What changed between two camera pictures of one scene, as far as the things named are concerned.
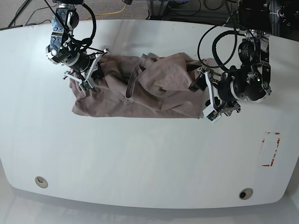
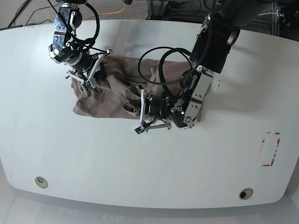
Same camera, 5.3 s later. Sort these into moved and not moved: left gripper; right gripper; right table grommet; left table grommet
Moved: right gripper
Not moved: right table grommet; left table grommet; left gripper
